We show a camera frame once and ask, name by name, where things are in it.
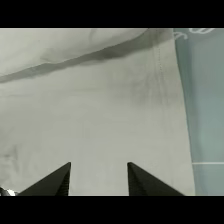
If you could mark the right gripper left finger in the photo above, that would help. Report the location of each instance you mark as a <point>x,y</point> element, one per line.
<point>57,183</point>

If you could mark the white shirt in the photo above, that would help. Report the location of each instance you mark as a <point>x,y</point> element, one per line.
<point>100,116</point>

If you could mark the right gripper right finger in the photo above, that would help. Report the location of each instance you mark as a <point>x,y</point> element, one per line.
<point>142,183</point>

